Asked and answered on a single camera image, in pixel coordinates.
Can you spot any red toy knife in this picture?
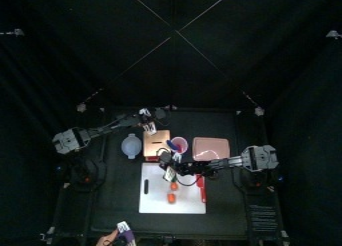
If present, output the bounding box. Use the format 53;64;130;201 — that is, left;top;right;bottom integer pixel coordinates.
197;174;209;204

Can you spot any pink plastic cup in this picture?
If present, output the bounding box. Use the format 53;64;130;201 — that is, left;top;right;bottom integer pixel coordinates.
170;136;190;155

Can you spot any pink rectangular tray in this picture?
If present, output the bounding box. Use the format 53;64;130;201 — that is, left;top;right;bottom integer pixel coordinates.
191;136;232;162

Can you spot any purple white packet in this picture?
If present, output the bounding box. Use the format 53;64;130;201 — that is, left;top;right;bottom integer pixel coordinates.
115;220;138;246

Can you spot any blue toy spoon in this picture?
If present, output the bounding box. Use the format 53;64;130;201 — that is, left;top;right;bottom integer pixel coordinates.
166;139;179;153

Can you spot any light blue plastic bowl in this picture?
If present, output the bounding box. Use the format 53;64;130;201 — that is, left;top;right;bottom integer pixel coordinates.
121;133;143;160

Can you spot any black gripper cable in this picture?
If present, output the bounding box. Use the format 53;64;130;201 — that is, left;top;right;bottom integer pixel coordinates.
177;172;205;188

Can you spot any white cutting board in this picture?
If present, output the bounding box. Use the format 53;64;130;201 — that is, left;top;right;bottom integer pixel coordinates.
138;161;209;215

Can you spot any thin white cord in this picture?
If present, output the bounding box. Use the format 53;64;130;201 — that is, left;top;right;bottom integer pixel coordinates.
82;0;237;105
123;0;262;108

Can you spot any person's hand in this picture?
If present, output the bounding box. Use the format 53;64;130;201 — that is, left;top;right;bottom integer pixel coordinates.
95;228;123;246

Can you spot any white text label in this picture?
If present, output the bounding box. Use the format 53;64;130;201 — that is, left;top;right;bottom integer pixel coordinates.
249;204;276;234

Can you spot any copper brown wooden box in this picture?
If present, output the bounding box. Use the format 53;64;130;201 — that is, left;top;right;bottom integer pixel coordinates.
142;129;173;162

